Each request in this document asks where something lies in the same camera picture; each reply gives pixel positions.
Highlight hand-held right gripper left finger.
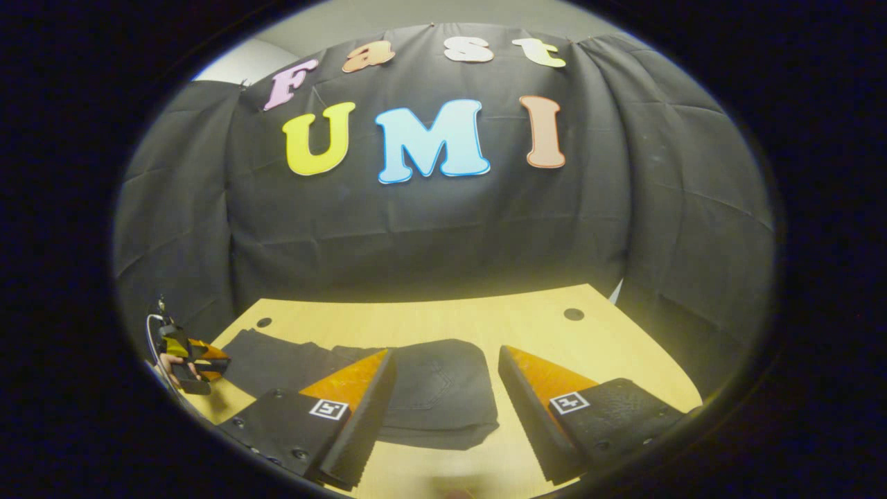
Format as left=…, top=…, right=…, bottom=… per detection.
left=215, top=348, right=398, bottom=491

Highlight white cable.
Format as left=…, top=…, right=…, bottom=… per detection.
left=144, top=313, right=168, bottom=371

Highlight dark grey jeans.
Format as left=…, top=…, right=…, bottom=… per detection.
left=222, top=329, right=500, bottom=452

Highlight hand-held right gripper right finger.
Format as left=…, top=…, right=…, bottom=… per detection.
left=498, top=344, right=695, bottom=487

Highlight black backdrop cloth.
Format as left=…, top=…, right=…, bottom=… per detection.
left=114, top=24, right=776, bottom=397

